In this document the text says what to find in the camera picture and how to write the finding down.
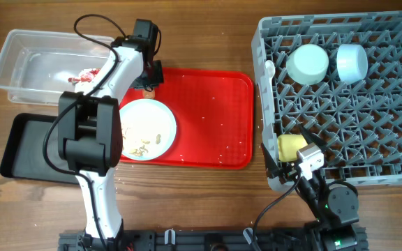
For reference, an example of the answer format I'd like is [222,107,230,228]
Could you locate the clear plastic bin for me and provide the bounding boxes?
[0,29,110,106]

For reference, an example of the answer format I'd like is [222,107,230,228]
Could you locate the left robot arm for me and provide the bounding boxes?
[42,19,163,250]

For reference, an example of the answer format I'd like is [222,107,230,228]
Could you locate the yellow plastic cup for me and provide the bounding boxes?
[277,135,308,162]

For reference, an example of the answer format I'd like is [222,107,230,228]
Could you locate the pale green bowl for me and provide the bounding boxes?
[286,44,329,85]

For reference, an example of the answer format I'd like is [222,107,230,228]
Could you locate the red serving tray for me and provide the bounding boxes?
[117,66,255,170]

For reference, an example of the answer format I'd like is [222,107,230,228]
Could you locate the black tray bin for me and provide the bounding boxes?
[0,113,78,185]

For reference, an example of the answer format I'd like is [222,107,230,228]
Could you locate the orange carrot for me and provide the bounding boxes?
[142,90,156,99]

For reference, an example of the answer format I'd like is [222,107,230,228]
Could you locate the white plastic spoon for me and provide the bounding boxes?
[265,60,276,86]

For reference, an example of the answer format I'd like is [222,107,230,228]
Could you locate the light blue plate with rice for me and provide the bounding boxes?
[119,99,177,161]

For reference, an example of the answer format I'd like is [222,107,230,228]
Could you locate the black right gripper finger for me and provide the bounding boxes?
[297,123,327,150]
[260,143,280,179]

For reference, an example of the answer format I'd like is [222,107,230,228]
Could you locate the grey dishwasher rack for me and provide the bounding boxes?
[251,10,402,185]

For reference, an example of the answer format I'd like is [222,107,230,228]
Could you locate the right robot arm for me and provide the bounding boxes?
[250,124,363,250]

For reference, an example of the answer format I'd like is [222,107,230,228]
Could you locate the light blue bowl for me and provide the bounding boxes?
[336,44,369,84]

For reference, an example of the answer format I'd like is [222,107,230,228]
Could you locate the red snack wrapper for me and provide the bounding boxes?
[68,68,100,84]

